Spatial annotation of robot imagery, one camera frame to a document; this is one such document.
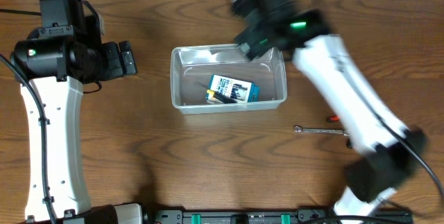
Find teal white screw box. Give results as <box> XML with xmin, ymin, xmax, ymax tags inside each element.
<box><xmin>207</xmin><ymin>74</ymin><xmax>259</xmax><ymax>103</ymax></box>

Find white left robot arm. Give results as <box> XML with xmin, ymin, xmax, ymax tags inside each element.
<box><xmin>9</xmin><ymin>25</ymin><xmax>144</xmax><ymax>223</ymax></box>

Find clear plastic container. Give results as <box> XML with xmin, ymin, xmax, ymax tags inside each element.
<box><xmin>171</xmin><ymin>44</ymin><xmax>287</xmax><ymax>114</ymax></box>

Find silver combination wrench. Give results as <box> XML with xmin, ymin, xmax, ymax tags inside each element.
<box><xmin>293</xmin><ymin>126</ymin><xmax>350</xmax><ymax>137</ymax></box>

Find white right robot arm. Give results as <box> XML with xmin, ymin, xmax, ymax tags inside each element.
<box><xmin>233</xmin><ymin>9</ymin><xmax>427</xmax><ymax>223</ymax></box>

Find red handled pliers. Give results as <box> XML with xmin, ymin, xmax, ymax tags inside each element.
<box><xmin>326</xmin><ymin>116</ymin><xmax>340</xmax><ymax>123</ymax></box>

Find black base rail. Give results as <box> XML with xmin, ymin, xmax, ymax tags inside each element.
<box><xmin>144</xmin><ymin>207</ymin><xmax>414</xmax><ymax>224</ymax></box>

